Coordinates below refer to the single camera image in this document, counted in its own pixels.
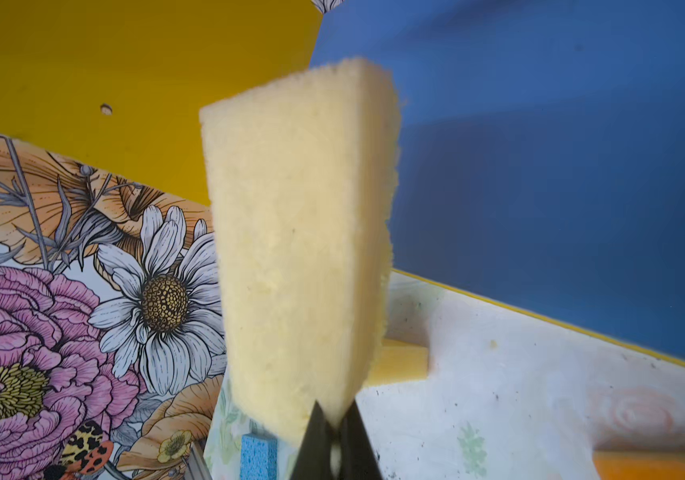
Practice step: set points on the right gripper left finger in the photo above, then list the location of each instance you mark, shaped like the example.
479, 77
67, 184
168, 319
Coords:
314, 461

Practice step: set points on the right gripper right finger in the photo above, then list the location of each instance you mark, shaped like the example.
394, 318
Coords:
357, 459

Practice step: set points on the yellow sponge with green back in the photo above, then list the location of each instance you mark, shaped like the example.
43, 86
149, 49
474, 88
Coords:
301, 176

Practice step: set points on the small yellow sponge near shelf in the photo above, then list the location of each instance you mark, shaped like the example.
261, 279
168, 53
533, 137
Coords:
398, 362

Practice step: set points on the orange sponge near shelf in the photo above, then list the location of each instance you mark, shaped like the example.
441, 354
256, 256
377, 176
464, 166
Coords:
639, 465

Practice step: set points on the yellow wooden two-tier shelf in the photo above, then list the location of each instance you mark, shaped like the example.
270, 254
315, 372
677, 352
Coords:
542, 143

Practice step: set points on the blue sponge left front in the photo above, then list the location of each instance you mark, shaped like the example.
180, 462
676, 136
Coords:
258, 458

